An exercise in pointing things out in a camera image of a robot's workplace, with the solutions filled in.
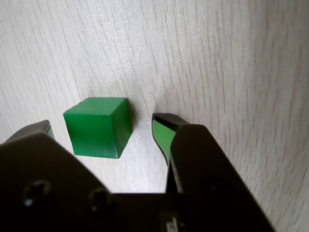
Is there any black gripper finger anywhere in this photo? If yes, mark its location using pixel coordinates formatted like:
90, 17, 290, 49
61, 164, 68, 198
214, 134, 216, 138
151, 113, 276, 232
0, 119, 126, 232

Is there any green wooden cube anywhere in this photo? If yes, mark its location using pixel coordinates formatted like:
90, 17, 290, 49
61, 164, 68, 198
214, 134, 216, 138
63, 97, 133, 160

